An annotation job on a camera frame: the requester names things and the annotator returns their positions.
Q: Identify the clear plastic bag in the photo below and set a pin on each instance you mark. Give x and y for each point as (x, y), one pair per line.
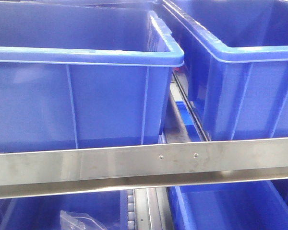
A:
(79, 221)

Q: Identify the blue bin bottom left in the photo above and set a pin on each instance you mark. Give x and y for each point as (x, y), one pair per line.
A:
(43, 213)

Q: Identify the blue bin upper left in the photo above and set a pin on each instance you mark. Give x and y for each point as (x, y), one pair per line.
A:
(75, 77)

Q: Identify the blue bin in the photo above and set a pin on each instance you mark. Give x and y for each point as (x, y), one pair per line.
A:
(43, 213)
(232, 206)
(75, 77)
(235, 71)

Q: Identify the blue bin bottom right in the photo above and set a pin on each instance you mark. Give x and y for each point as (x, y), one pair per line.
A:
(232, 206)

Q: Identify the blue bin upper right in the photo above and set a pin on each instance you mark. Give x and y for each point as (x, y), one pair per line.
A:
(235, 71)

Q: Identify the stainless steel shelf rack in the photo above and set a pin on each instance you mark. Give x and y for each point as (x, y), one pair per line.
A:
(46, 172)

